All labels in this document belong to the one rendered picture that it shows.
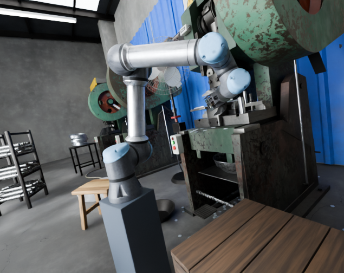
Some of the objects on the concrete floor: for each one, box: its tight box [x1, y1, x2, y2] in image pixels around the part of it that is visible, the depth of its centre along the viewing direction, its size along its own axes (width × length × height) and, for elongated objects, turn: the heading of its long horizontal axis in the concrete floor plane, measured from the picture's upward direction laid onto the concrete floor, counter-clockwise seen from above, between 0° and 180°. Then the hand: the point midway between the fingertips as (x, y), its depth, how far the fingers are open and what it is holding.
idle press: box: [88, 83, 128, 161], centre depth 425 cm, size 153×99×174 cm, turn 4°
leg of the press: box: [231, 72, 330, 218], centre depth 103 cm, size 92×12×90 cm, turn 1°
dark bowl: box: [156, 199, 175, 223], centre depth 133 cm, size 30×30×7 cm
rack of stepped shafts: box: [0, 130, 49, 217], centre depth 212 cm, size 43×46×95 cm
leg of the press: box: [179, 128, 239, 217], centre depth 148 cm, size 92×12×90 cm, turn 1°
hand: (213, 103), depth 91 cm, fingers open, 13 cm apart
